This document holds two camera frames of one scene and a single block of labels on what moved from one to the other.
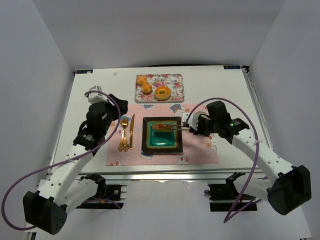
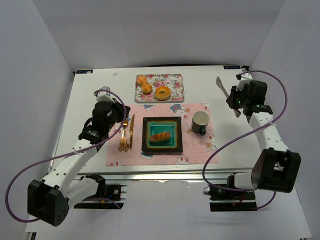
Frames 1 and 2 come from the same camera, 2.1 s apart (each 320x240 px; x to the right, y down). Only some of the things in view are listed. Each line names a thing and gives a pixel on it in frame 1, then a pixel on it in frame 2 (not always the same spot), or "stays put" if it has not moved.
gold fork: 123,145 stays put
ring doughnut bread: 162,93 stays put
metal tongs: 174,127 -> 218,82
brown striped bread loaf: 159,126 -> 160,136
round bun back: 141,79 stays put
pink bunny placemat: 124,147 stays put
